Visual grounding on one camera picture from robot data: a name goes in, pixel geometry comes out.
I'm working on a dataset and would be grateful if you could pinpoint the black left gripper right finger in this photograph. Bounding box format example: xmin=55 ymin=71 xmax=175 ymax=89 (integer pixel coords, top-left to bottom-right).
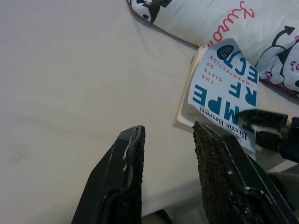
xmin=192 ymin=120 xmax=299 ymax=224

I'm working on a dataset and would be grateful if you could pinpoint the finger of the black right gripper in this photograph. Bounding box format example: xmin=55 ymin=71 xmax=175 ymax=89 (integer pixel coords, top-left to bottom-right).
xmin=233 ymin=108 xmax=289 ymax=131
xmin=254 ymin=130 xmax=285 ymax=152

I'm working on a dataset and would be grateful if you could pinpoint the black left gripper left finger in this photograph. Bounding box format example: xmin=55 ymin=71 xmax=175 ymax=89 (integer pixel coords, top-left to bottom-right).
xmin=71 ymin=125 xmax=147 ymax=224

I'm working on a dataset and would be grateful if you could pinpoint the white book with blue letters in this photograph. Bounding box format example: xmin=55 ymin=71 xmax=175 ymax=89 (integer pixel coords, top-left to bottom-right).
xmin=172 ymin=38 xmax=260 ymax=154

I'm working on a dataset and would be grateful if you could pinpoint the cream cartoon print comforter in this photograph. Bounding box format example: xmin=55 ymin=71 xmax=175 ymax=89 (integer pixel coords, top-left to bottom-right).
xmin=127 ymin=0 xmax=299 ymax=98

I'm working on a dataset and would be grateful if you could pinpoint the cream sheeted bed mattress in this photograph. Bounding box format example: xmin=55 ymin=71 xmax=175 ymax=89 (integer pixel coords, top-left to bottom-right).
xmin=0 ymin=0 xmax=299 ymax=217

